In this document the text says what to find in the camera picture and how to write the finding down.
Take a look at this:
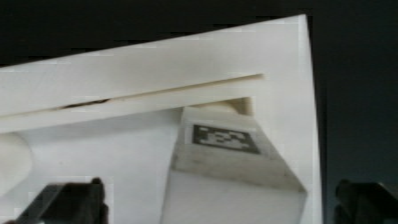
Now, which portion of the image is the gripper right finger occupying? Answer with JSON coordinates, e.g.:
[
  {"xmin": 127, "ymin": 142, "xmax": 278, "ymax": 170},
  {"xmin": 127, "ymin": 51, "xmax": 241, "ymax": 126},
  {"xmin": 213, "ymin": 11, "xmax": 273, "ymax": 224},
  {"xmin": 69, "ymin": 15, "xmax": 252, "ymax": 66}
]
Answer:
[{"xmin": 334, "ymin": 180, "xmax": 398, "ymax": 224}]

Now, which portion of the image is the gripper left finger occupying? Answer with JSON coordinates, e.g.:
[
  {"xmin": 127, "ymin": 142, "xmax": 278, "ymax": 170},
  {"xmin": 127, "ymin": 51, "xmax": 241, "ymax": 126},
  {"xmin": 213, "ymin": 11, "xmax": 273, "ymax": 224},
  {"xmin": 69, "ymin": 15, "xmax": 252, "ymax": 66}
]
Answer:
[{"xmin": 16, "ymin": 178, "xmax": 108, "ymax": 224}]

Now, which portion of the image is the white square table top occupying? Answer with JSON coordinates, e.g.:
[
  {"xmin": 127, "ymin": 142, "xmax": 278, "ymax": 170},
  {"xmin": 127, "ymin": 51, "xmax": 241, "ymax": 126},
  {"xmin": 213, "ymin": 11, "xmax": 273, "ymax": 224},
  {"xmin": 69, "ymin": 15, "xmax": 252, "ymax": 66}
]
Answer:
[{"xmin": 0, "ymin": 81, "xmax": 255, "ymax": 224}]

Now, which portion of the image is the white leg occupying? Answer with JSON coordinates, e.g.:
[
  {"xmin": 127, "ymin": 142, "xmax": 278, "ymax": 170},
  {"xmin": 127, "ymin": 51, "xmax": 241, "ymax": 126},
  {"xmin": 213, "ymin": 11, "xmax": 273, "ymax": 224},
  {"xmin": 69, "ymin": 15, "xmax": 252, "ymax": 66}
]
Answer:
[{"xmin": 159, "ymin": 107, "xmax": 307, "ymax": 224}]

